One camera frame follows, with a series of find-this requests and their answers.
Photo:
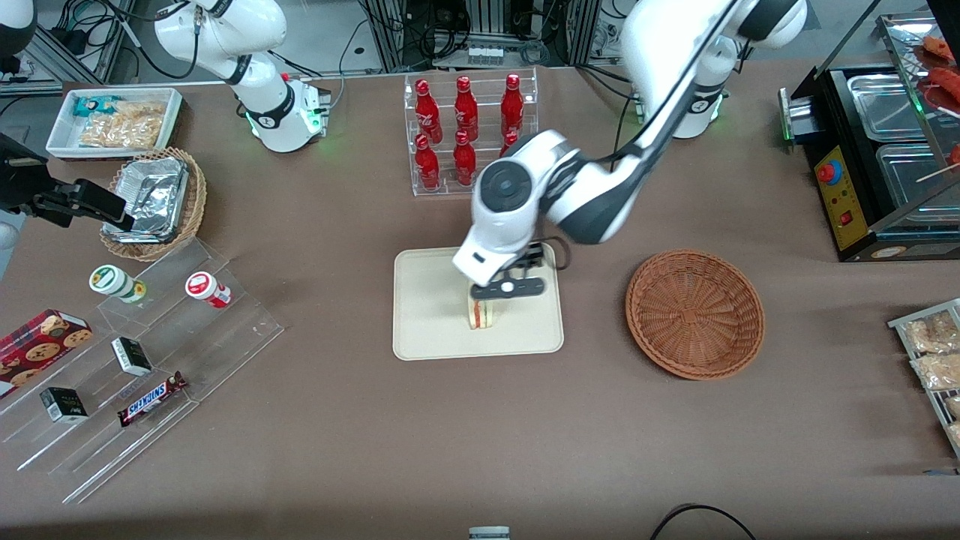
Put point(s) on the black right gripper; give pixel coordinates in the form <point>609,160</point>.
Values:
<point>22,189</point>

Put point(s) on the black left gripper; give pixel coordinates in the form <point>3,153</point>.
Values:
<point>531,259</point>

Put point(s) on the triangular sandwich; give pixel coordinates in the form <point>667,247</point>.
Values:
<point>484,315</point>

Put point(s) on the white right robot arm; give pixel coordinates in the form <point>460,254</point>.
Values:
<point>270,112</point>

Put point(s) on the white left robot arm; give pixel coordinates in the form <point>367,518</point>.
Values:
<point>592,195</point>

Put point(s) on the small wicker basket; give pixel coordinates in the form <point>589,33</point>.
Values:
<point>196,195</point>

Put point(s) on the cream plastic tray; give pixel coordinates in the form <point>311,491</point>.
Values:
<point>427,315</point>

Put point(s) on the large round wicker basket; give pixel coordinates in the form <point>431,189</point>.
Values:
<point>694,315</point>

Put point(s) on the tray of packaged snacks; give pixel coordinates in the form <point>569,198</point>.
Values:
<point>900,324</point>

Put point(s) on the aluminium foil container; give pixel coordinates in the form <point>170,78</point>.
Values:
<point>157,195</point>

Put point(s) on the white rectangular bin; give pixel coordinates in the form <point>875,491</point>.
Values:
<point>60,139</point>

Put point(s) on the green lid white cup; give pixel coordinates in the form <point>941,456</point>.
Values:
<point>112,281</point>

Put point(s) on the clear bag of chips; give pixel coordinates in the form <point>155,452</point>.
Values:
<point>127,127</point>

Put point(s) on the teal snack packet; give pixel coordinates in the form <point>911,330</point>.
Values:
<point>94,105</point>

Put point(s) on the red cola bottle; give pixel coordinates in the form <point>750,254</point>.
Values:
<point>466,109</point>
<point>427,165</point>
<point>427,112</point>
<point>512,105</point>
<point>464,161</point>
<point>509,141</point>

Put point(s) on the red lid white bottle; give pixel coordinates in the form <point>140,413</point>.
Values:
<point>204,288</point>

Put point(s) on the red cookie box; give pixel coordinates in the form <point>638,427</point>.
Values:
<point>37,345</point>

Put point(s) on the small black carton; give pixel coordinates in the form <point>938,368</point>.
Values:
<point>132,356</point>
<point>64,405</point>

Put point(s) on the clear acrylic bottle rack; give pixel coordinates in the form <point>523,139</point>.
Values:
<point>487,97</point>

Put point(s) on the clear acrylic stepped shelf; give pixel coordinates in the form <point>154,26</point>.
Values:
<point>217,345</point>

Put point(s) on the Snickers chocolate bar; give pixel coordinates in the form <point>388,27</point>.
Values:
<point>150,400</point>

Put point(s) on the white power strip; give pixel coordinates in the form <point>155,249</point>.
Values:
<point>484,54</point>

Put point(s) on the grey device edge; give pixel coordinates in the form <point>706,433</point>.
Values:
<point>489,533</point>

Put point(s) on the red emergency button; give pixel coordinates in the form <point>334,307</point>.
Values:
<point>829,172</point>

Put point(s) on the black food warmer machine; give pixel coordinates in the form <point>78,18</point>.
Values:
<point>847,217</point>

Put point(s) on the steel warmer pan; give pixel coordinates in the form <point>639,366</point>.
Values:
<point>885,105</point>
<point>915,180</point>

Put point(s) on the clear bag of snacks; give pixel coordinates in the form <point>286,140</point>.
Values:
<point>930,334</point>
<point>937,371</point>

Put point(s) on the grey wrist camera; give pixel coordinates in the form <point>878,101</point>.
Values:
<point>525,286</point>

